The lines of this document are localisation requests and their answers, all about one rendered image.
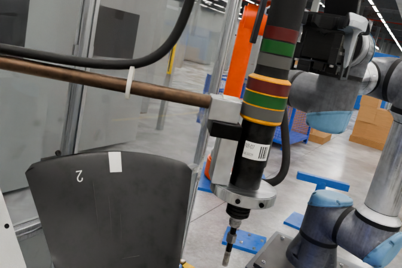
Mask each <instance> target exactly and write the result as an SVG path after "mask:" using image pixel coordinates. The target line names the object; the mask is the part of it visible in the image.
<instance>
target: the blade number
mask: <svg viewBox="0 0 402 268"><path fill-rule="evenodd" d="M71 175H72V182H73V186H74V187H79V186H83V185H88V184H89V181H88V176H87V167H86V166H83V167H75V168H72V169H71Z"/></svg>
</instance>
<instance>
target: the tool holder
mask: <svg viewBox="0 0 402 268"><path fill-rule="evenodd" d="M209 95H212V96H211V101H210V104H209V108H208V109H206V111H205V113H206V116H207V118H208V122H207V128H208V131H209V134H210V136H212V137H216V140H215V145H214V150H213V154H212V159H211V164H210V167H209V177H210V179H211V184H210V189H211V191H212V192H213V193H214V194H215V195H216V196H217V197H218V198H219V199H221V200H223V201H225V202H227V203H229V204H232V205H235V206H238V207H241V208H247V209H267V208H270V207H272V206H273V205H274V204H275V200H276V196H277V192H276V190H275V188H274V187H273V186H272V185H270V184H269V183H268V182H266V181H263V180H261V183H260V188H259V189H258V190H244V189H241V188H238V187H236V186H234V185H233V184H231V183H230V177H231V174H232V167H233V162H234V159H235V154H236V149H237V145H238V141H240V137H241V134H242V129H243V128H242V126H241V125H240V123H239V122H238V119H239V114H240V109H241V106H242V104H241V103H240V102H238V101H234V100H228V99H223V98H221V97H220V96H221V95H216V94H212V93H210V94H209Z"/></svg>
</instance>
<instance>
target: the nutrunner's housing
mask: <svg viewBox="0 0 402 268"><path fill-rule="evenodd" d="M241 126H242V128H243V129H242V134H241V137H240V141H238V145H237V149H236V154H235V157H234V164H233V169H232V174H231V177H230V183H231V184H233V185H234V186H236V187H238V188H241V189H244V190H258V189H259V188H260V183H261V179H262V176H263V172H264V168H265V167H266V166H267V161H268V158H269V154H270V149H271V146H272V142H273V137H274V134H275V130H276V126H266V125H262V124H257V123H253V122H251V121H248V120H246V119H244V118H243V119H242V124H241ZM250 210H251V209H247V208H241V207H238V206H235V205H232V204H229V203H227V207H226V212H227V213H228V214H229V216H231V217H232V218H234V219H237V220H244V219H247V218H248V217H249V214H250Z"/></svg>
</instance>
